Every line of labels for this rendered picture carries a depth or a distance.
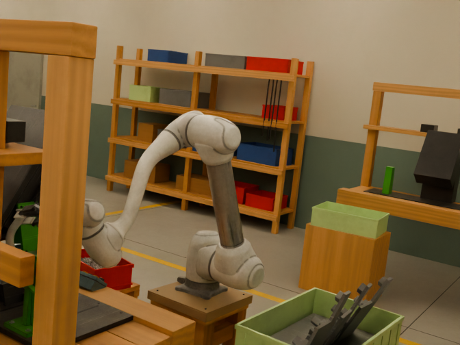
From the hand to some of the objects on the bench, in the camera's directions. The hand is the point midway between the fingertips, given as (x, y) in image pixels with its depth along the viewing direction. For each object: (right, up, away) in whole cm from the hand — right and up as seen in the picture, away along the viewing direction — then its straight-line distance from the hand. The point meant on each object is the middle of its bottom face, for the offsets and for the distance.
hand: (24, 217), depth 225 cm
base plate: (-15, -32, +14) cm, 38 cm away
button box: (+17, -35, +29) cm, 48 cm away
